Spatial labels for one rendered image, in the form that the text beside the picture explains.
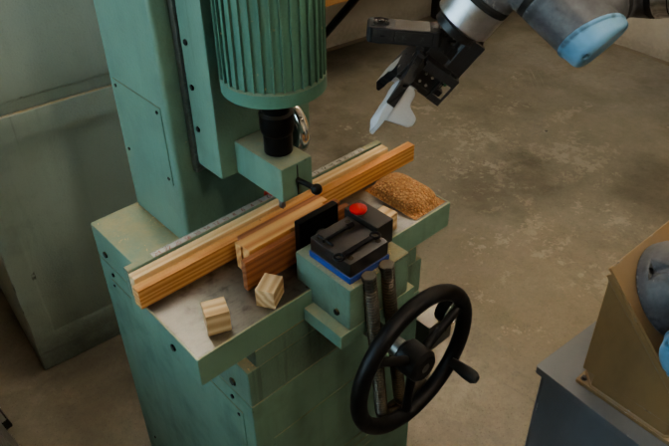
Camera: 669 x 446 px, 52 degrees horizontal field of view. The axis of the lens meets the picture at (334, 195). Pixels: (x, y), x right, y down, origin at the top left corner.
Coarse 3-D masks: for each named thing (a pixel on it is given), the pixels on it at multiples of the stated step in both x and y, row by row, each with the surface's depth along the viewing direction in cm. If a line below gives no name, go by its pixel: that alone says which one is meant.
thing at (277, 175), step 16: (240, 144) 123; (256, 144) 123; (240, 160) 125; (256, 160) 121; (272, 160) 118; (288, 160) 118; (304, 160) 119; (256, 176) 123; (272, 176) 119; (288, 176) 118; (304, 176) 120; (272, 192) 121; (288, 192) 119
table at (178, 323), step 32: (416, 224) 131; (192, 288) 117; (224, 288) 117; (288, 288) 117; (160, 320) 111; (192, 320) 111; (256, 320) 111; (288, 320) 116; (320, 320) 115; (192, 352) 105; (224, 352) 107
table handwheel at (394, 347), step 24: (432, 288) 109; (456, 288) 113; (408, 312) 105; (456, 312) 117; (384, 336) 103; (432, 336) 116; (456, 336) 123; (384, 360) 106; (408, 360) 112; (432, 360) 114; (360, 384) 104; (408, 384) 117; (432, 384) 124; (360, 408) 106; (408, 408) 120; (384, 432) 116
